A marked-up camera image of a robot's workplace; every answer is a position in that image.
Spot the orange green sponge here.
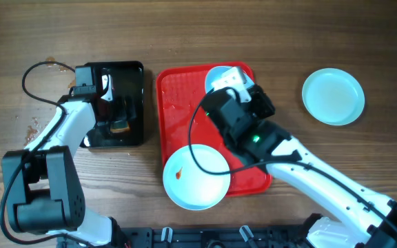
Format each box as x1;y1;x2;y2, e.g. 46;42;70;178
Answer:
110;121;130;134

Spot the light blue plate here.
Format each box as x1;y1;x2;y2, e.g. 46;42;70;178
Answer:
205;65;254;93
301;68;365;126
163;144;231;211

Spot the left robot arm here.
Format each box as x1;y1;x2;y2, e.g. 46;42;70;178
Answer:
0;61;144;247

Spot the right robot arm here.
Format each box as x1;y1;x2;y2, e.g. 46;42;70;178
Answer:
198;85;397;247

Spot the black water tray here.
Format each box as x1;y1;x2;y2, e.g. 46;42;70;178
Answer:
77;61;144;148

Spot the red serving tray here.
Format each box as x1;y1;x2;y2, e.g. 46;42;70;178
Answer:
156;61;272;197

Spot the right black cable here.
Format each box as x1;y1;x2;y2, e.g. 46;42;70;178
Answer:
187;87;397;248

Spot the black cable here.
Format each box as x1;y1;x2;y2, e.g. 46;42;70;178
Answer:
187;87;397;248
0;61;82;246

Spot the left black cable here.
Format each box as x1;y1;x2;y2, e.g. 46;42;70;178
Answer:
0;61;82;246

